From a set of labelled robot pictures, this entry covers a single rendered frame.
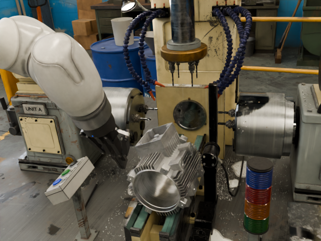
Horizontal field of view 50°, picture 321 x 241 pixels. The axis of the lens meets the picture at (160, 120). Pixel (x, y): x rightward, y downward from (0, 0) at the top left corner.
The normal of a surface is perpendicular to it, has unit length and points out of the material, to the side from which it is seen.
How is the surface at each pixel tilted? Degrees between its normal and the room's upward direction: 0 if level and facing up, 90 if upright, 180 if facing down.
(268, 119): 54
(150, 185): 50
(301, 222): 0
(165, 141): 67
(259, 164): 0
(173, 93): 90
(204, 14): 90
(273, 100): 17
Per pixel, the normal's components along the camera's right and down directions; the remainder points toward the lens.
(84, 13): -0.40, 0.25
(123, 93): -0.15, -0.73
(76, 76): 0.65, 0.42
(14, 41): 0.00, 0.04
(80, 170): 0.82, -0.35
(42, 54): -0.26, -0.26
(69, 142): -0.27, 0.44
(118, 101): -0.22, -0.47
